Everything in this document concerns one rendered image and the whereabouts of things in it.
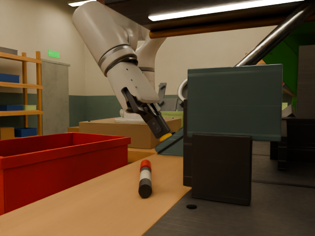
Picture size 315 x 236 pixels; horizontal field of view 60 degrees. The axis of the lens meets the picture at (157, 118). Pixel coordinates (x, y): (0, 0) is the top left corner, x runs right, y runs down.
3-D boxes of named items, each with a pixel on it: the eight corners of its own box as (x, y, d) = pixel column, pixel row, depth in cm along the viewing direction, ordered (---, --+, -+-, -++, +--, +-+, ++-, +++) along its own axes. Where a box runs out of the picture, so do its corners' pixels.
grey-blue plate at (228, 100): (184, 196, 30) (185, 68, 29) (190, 191, 32) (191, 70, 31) (279, 210, 26) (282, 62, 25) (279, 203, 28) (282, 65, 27)
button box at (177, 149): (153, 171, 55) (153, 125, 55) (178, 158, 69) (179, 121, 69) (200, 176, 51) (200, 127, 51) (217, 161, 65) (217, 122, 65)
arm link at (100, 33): (115, 71, 67) (91, 67, 58) (89, 29, 69) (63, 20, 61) (139, 48, 64) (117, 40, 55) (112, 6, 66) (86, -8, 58)
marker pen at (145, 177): (152, 198, 29) (152, 183, 29) (137, 198, 29) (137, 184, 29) (150, 169, 42) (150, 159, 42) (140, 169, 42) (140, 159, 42)
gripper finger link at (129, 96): (122, 81, 57) (140, 96, 60) (123, 104, 52) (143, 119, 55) (126, 78, 57) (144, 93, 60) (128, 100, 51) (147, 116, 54)
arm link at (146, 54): (127, 74, 110) (126, 13, 109) (173, 73, 108) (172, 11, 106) (119, 70, 98) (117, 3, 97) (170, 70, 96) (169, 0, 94)
